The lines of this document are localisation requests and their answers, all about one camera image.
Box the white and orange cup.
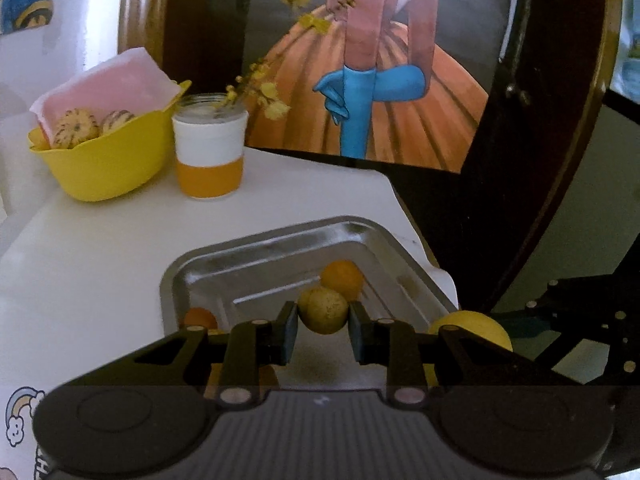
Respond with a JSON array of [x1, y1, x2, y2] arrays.
[[172, 93, 248, 200]]

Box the metal tray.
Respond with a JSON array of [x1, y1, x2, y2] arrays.
[[158, 214, 459, 391]]

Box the wooden door frame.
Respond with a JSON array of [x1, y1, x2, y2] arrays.
[[117, 0, 168, 66]]

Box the small orange kumquat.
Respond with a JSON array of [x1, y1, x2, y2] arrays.
[[182, 307, 218, 330]]

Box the large orange kumquat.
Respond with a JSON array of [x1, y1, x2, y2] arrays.
[[320, 259, 364, 301]]

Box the striped fruit in bowl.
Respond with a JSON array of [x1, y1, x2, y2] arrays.
[[51, 108, 100, 148], [100, 110, 136, 136]]

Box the small brown kiwi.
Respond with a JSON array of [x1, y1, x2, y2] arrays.
[[297, 286, 348, 335]]

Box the girl poster painting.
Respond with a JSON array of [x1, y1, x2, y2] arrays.
[[244, 0, 511, 172]]

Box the pink napkin in bowl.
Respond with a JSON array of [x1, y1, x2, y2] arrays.
[[29, 47, 182, 145]]

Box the yellow lemon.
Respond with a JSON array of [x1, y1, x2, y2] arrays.
[[416, 310, 513, 390]]

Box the yellow plastic bowl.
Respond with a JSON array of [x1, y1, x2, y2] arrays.
[[27, 100, 178, 203]]

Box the yellow flower sprig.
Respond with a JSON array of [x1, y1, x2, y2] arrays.
[[214, 0, 359, 123]]

